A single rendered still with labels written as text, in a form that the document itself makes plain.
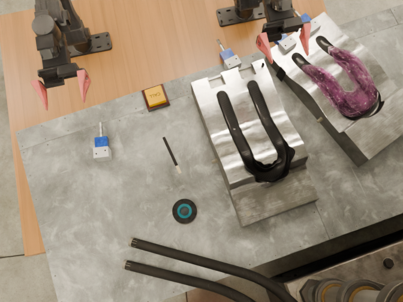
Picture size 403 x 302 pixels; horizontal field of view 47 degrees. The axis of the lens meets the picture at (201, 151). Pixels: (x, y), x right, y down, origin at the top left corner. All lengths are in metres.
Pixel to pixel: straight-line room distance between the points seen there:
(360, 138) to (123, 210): 0.80
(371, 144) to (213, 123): 0.50
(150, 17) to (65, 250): 0.88
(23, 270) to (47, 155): 0.96
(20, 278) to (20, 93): 1.06
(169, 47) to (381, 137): 0.79
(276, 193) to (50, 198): 0.75
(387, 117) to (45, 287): 1.73
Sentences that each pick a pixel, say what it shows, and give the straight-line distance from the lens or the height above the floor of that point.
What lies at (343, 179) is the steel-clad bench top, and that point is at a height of 0.80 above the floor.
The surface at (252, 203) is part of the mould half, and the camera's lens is 1.48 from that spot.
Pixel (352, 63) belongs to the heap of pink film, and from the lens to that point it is 1.62.
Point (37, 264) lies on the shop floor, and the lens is 2.47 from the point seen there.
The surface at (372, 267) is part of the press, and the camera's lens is 1.62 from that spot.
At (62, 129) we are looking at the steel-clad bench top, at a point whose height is 0.80.
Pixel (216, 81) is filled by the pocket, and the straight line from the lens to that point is 1.59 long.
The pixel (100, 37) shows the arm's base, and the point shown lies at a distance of 1.77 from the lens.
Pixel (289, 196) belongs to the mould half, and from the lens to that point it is 1.50.
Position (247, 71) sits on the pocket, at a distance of 1.61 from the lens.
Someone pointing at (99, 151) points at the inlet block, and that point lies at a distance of 1.56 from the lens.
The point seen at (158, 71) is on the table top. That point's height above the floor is 0.80.
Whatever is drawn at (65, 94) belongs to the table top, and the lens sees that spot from 1.72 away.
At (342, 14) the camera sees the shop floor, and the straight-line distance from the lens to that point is 2.82.
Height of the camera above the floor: 2.32
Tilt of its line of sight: 75 degrees down
